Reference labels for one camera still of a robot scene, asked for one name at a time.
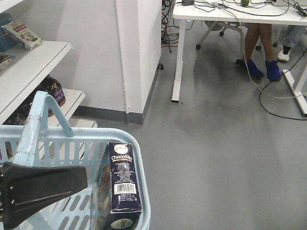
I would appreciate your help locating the light blue plastic basket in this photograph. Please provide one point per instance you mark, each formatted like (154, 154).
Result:
(47, 140)

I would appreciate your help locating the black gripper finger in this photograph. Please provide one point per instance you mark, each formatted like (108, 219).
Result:
(25, 190)

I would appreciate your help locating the dark blue Chocofello cookie box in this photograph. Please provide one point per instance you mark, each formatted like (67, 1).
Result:
(116, 199)

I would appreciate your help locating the white snack shelf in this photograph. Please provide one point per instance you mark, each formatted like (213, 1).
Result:
(28, 69)

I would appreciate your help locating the white office desk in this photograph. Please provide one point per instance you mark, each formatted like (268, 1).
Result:
(229, 12)

